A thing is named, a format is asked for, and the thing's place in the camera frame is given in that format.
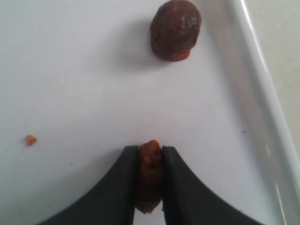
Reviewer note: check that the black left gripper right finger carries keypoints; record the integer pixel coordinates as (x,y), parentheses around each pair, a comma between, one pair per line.
(187,201)

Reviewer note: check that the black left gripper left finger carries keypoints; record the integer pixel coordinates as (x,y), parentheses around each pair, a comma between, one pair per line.
(111,201)

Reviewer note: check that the white plastic tray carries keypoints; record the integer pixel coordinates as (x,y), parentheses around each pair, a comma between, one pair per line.
(78,82)

